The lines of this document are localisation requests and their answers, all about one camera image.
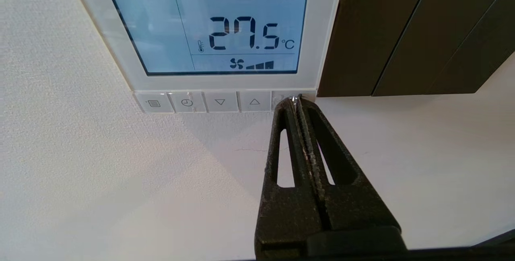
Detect white wall thermostat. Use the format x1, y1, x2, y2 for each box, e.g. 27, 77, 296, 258
66, 0, 347, 113

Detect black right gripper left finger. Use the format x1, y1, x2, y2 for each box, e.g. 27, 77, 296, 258
255, 98, 330, 254

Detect dark brown wall switch plate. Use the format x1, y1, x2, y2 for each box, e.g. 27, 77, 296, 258
317, 0, 515, 97

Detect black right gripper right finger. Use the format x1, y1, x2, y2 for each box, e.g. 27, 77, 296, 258
300, 99, 402, 232

